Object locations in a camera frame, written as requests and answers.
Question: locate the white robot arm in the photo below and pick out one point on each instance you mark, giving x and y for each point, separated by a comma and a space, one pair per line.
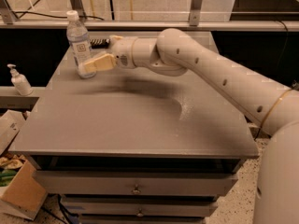
267, 103

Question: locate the white pump dispenser bottle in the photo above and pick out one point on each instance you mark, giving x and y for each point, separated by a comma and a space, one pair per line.
19, 81

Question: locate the black striped snack bar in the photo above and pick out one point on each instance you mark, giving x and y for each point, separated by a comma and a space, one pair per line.
100, 43

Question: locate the white paper bag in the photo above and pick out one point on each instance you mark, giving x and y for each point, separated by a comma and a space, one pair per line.
10, 124

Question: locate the grey drawer cabinet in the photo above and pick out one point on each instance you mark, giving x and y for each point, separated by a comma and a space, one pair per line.
134, 147

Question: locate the clear plastic water bottle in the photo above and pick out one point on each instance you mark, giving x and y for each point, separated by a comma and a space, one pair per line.
79, 42

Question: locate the metal railing frame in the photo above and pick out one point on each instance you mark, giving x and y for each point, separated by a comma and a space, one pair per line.
201, 15

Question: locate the cardboard box with items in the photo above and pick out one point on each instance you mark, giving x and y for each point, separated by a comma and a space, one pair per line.
23, 197

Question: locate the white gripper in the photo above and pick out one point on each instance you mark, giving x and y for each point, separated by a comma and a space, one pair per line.
122, 52

